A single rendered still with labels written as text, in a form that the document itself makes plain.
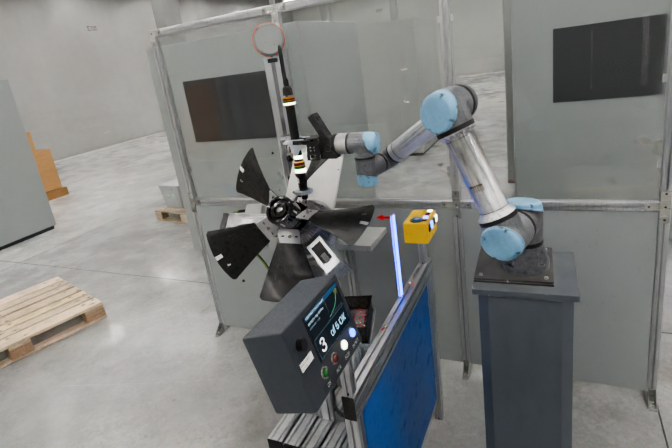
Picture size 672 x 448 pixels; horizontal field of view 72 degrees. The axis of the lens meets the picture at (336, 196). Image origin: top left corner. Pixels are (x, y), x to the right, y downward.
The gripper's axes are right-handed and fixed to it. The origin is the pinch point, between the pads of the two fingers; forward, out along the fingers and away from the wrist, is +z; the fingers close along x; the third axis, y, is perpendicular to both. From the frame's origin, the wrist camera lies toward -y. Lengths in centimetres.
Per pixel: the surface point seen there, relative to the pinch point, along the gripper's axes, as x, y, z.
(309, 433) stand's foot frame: -1, 143, 15
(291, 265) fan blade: -14.3, 45.0, -1.0
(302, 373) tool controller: -82, 31, -45
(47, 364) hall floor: 5, 151, 226
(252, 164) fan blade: 9.3, 11.5, 25.7
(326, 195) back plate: 27.1, 31.2, 2.0
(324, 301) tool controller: -66, 25, -43
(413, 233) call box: 21, 45, -39
